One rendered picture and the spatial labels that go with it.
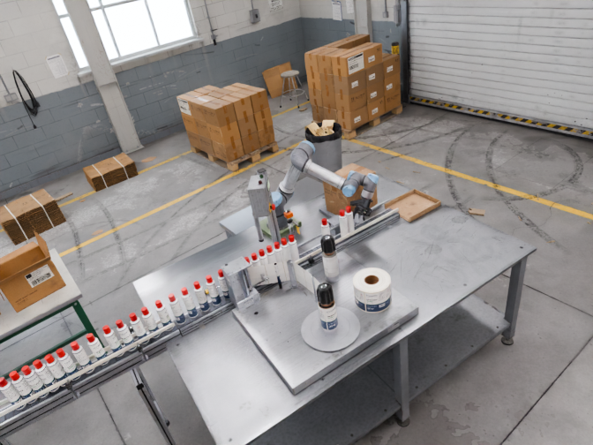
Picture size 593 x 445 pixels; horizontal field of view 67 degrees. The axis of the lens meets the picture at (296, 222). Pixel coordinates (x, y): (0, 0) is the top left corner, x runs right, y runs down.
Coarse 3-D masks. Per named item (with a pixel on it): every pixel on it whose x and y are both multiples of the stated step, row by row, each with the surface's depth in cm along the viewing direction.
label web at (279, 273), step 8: (272, 264) 257; (280, 264) 258; (296, 264) 253; (256, 272) 259; (264, 272) 260; (272, 272) 260; (280, 272) 261; (288, 272) 261; (296, 272) 258; (304, 272) 249; (256, 280) 263; (272, 280) 263; (280, 280) 262; (288, 280) 265; (296, 280) 263; (304, 280) 254; (312, 288) 250
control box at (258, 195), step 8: (256, 176) 260; (264, 176) 259; (256, 184) 252; (264, 184) 251; (248, 192) 249; (256, 192) 249; (264, 192) 249; (256, 200) 252; (264, 200) 252; (272, 200) 268; (256, 208) 255; (264, 208) 255; (256, 216) 258; (264, 216) 258
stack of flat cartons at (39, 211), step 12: (36, 192) 577; (12, 204) 560; (24, 204) 555; (36, 204) 549; (48, 204) 547; (0, 216) 536; (12, 216) 531; (24, 216) 533; (36, 216) 542; (48, 216) 550; (60, 216) 562; (12, 228) 529; (24, 228) 537; (36, 228) 546; (48, 228) 556; (12, 240) 533; (24, 240) 541
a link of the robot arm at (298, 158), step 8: (296, 152) 287; (304, 152) 289; (296, 160) 285; (304, 160) 284; (296, 168) 287; (304, 168) 284; (312, 168) 284; (320, 168) 284; (320, 176) 283; (328, 176) 282; (336, 176) 282; (336, 184) 282; (344, 184) 280; (352, 184) 281; (344, 192) 281; (352, 192) 278
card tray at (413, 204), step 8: (408, 192) 336; (416, 192) 338; (392, 200) 330; (400, 200) 334; (408, 200) 332; (416, 200) 330; (424, 200) 329; (432, 200) 326; (440, 200) 319; (392, 208) 326; (400, 208) 325; (408, 208) 323; (416, 208) 322; (424, 208) 320; (432, 208) 318; (400, 216) 317; (408, 216) 315; (416, 216) 311
